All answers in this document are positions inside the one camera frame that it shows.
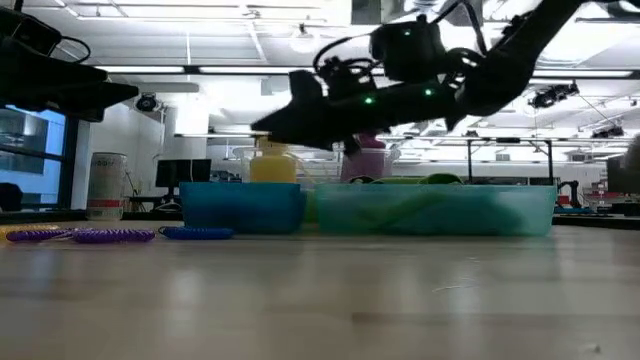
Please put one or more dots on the dark teal plastic bin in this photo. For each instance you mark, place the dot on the dark teal plastic bin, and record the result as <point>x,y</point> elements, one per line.
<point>240,210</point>

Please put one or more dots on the long ceiling light strip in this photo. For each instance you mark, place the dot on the long ceiling light strip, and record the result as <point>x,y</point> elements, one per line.
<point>250,69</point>
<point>590,73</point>
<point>140,69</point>

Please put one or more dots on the black office chair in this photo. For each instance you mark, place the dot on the black office chair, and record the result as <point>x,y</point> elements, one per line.
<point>10,197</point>

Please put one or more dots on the black ceiling dome camera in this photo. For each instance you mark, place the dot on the black ceiling dome camera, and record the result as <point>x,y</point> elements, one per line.
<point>147,102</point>

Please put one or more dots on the light teal translucent bin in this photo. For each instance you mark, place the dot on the light teal translucent bin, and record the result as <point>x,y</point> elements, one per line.
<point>535,210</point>

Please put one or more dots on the orange coil wristband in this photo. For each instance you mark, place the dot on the orange coil wristband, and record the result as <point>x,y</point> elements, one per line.
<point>25,229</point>

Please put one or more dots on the large glass window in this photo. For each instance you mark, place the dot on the large glass window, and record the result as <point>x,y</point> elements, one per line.
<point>30,150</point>

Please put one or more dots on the yellow sports bottle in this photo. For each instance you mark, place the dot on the yellow sports bottle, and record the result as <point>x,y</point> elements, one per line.
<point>272,167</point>

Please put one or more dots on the green sports bottle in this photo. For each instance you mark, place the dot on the green sports bottle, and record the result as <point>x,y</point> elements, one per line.
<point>311,207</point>

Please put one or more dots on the blue coil wristband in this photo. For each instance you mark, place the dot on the blue coil wristband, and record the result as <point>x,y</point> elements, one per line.
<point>200,233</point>

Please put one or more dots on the black ceiling mounted device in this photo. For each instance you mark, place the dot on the black ceiling mounted device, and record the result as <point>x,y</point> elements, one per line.
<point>552,95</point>
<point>607,131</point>

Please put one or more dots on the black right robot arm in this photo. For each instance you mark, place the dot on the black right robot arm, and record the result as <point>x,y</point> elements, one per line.
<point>515,55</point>

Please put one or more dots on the purple coil wristband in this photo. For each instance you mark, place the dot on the purple coil wristband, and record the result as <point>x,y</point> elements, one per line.
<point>115,236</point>
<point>35,236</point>

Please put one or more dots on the magenta sports bottle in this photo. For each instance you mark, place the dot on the magenta sports bottle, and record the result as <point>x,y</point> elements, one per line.
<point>367,167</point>

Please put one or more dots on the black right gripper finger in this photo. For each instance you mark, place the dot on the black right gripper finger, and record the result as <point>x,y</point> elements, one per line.
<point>300,115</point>
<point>310,136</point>

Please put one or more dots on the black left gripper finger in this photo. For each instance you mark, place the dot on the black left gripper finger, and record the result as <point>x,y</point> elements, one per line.
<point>55,72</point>
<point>85,97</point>

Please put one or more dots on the green towel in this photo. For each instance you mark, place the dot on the green towel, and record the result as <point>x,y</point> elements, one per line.
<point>440,179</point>

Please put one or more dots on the grey canister white label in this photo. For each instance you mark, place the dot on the grey canister white label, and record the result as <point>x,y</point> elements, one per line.
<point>107,185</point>

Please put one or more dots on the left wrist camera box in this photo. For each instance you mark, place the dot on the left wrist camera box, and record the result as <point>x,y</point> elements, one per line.
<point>25,32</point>

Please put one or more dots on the black computer monitor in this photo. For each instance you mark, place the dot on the black computer monitor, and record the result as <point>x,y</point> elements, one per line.
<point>182,172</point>

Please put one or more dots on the clear plastic bin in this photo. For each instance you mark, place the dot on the clear plastic bin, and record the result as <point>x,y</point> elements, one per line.
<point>320,170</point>

